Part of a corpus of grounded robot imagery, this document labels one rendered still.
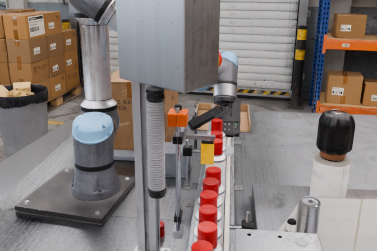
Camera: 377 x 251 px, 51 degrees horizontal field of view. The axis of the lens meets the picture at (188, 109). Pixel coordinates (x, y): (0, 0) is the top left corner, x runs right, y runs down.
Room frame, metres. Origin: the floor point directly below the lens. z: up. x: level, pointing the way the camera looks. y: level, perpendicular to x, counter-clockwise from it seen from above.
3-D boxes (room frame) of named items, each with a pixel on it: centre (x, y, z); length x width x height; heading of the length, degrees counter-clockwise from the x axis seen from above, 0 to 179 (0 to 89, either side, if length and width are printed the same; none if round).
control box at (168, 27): (0.72, 0.04, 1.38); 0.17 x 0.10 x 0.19; 49
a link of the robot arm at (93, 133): (1.10, 0.28, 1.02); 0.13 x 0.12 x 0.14; 4
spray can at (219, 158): (0.92, -0.07, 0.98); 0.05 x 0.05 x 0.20
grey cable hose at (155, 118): (0.67, 0.06, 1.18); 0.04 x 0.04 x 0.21
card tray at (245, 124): (1.81, -0.16, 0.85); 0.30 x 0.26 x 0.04; 174
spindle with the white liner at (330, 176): (0.87, -0.34, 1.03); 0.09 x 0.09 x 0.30
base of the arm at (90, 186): (1.09, 0.29, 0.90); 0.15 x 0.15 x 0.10
